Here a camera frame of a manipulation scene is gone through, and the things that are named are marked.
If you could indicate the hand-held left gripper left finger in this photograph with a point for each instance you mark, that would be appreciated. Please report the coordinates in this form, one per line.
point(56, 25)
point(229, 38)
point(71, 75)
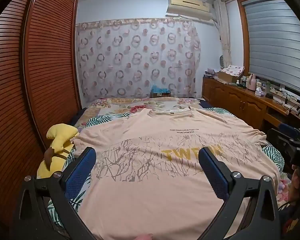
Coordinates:
point(80, 172)

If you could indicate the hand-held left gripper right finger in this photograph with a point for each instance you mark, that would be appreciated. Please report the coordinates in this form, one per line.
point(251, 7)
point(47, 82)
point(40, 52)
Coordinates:
point(212, 175)

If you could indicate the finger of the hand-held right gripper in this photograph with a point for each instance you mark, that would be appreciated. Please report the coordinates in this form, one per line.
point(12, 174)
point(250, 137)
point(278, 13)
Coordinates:
point(280, 140)
point(290, 129)

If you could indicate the peach printed t-shirt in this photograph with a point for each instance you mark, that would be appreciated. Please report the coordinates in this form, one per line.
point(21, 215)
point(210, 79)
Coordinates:
point(152, 192)

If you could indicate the small black round object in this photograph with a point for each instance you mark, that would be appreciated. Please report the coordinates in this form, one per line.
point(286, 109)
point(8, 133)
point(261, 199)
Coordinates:
point(269, 96)

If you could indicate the yellow plush toy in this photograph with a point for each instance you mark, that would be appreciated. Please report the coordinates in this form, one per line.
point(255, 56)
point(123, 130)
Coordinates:
point(57, 140)

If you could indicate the green bottle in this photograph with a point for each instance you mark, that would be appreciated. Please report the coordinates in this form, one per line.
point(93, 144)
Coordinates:
point(268, 88)

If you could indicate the lilac tissue box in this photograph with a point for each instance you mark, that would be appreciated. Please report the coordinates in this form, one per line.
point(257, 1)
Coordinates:
point(260, 92)

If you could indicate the leaf print bedsheet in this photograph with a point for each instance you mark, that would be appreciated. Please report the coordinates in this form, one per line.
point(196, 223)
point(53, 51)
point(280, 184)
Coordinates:
point(97, 120)

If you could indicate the wooden sideboard cabinet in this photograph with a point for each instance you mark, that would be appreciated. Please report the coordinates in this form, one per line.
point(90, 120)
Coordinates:
point(240, 100)

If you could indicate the pink thermos jug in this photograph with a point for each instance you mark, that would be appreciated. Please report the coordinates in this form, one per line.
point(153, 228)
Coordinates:
point(251, 83)

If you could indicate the floral blanket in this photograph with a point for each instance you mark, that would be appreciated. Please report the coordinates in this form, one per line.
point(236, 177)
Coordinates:
point(110, 107)

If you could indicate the floral print cloth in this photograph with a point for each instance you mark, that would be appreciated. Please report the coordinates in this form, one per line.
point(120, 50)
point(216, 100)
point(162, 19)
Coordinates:
point(233, 70)

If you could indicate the open cardboard box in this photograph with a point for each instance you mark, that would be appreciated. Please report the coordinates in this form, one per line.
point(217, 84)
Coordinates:
point(226, 78)

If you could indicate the grey window blind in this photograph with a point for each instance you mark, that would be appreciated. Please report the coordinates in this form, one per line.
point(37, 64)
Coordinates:
point(277, 42)

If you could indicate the small white fan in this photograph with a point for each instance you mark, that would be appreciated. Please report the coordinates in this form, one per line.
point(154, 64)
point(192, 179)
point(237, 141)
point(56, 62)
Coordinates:
point(223, 62)

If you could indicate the small brown box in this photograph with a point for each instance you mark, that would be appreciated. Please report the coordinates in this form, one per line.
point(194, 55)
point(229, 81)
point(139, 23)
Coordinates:
point(160, 95)

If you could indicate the blue crumpled cloth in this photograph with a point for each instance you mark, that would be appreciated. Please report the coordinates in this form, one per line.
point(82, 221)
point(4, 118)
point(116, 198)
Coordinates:
point(160, 89)

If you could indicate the wooden louvred wardrobe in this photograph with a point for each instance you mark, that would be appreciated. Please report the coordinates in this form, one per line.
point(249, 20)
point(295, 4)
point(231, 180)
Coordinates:
point(40, 67)

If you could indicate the beige tied window curtain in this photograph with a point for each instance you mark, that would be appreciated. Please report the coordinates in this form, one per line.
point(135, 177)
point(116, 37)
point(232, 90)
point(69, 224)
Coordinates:
point(223, 30)

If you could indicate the beige wall air conditioner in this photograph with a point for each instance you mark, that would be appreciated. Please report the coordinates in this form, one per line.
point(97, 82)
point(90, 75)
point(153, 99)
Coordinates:
point(187, 5)

